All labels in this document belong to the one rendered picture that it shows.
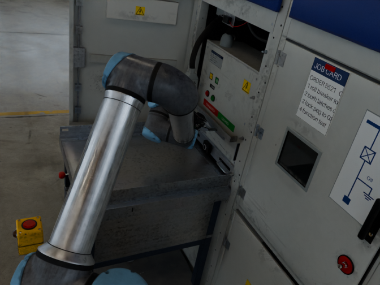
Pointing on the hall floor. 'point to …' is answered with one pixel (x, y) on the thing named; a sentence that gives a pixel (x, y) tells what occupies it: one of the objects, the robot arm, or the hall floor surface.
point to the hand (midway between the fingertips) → (207, 128)
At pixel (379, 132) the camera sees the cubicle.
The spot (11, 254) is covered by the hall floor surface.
